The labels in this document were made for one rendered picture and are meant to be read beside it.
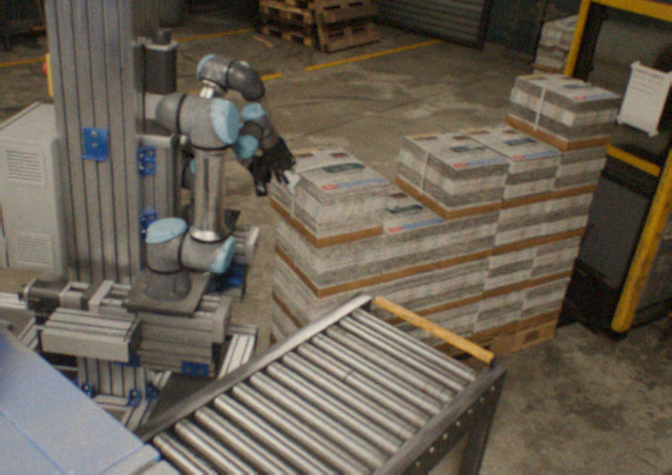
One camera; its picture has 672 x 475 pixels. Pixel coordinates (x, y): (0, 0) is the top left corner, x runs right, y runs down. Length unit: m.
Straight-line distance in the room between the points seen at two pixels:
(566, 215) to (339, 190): 1.30
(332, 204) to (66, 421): 1.80
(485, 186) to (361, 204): 0.61
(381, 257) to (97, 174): 1.09
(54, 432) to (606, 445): 2.77
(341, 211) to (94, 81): 0.93
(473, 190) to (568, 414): 1.13
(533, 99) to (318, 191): 1.23
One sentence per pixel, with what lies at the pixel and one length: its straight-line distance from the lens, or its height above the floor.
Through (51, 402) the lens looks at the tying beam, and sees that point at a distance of 0.78.
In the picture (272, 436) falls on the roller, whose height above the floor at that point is 0.80.
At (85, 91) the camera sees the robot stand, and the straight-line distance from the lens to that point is 2.23.
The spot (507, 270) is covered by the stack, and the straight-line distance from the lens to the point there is 3.25.
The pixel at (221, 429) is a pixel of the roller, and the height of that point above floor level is 0.80.
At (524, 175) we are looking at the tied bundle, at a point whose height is 0.98.
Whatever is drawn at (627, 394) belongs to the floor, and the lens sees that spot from 3.62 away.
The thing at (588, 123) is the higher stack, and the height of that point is 1.18.
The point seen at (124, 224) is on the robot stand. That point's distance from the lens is 2.36.
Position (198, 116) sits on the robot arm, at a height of 1.43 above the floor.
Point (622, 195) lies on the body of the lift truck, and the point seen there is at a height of 0.70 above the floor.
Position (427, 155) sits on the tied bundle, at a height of 1.04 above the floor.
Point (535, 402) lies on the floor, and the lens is 3.36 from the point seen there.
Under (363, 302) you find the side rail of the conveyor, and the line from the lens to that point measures 2.29.
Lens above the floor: 2.06
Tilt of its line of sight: 27 degrees down
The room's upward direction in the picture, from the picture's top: 6 degrees clockwise
